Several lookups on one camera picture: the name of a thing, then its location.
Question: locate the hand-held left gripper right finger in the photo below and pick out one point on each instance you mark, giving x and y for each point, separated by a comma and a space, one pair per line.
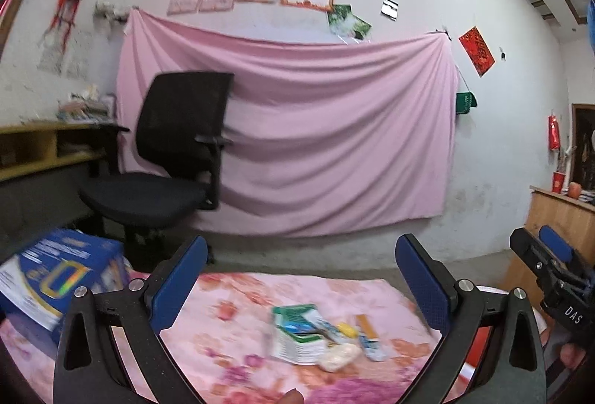
423, 283

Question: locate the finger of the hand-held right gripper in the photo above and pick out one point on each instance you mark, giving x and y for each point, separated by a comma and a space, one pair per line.
555, 241
530, 248

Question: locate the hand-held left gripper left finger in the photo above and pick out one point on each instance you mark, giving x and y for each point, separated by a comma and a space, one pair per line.
179, 283

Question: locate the orange and white packet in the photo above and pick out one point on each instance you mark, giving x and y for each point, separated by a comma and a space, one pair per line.
369, 336

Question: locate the pink plastic basin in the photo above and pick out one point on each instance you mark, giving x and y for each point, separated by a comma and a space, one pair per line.
479, 350

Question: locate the small yellow wrapper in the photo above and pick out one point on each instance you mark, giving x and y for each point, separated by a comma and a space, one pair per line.
345, 329

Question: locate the green and white carton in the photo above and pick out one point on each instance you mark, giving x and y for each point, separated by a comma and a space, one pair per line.
297, 339

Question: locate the person's right hand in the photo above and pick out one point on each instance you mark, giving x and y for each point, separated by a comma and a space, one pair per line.
572, 355

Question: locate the person's left hand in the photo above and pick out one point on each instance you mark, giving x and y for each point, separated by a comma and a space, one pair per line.
290, 397

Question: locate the wooden cabinet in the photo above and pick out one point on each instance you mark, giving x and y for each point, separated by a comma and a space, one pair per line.
558, 211

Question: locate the orange fruit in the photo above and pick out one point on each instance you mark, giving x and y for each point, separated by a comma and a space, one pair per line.
576, 190

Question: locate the red cup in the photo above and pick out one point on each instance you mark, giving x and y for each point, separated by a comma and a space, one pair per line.
558, 182

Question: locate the pink floral blanket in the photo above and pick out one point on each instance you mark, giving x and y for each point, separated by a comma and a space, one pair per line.
232, 339

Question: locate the bundle of thin sticks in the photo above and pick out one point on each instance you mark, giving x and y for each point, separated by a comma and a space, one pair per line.
565, 157

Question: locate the red hanging packet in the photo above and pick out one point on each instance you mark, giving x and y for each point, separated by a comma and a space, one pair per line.
553, 132

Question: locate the blue cardboard box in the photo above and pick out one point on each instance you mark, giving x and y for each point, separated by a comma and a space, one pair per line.
51, 274

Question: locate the black office chair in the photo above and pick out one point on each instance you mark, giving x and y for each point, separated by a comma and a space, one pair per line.
181, 125

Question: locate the green hanging bag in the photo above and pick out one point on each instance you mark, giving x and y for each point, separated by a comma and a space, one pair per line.
466, 103

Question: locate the stack of books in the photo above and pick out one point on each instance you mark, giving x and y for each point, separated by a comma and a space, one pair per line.
86, 106

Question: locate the yellow wooden shelf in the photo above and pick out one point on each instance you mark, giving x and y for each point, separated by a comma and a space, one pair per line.
32, 141

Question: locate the red paper card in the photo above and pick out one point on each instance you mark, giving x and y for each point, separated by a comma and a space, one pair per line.
476, 51

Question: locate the green photo print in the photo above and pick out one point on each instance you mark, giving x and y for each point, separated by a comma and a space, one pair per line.
346, 23

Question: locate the pink wall cloth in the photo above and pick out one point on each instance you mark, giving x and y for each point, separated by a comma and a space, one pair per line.
325, 130

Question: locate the paper wall calendar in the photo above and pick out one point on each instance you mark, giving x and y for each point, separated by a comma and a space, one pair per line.
62, 58

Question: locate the silver wall plate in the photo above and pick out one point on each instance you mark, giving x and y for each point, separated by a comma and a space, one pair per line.
389, 8

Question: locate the white clutter on wall hook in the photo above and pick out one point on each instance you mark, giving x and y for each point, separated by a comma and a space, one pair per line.
109, 10

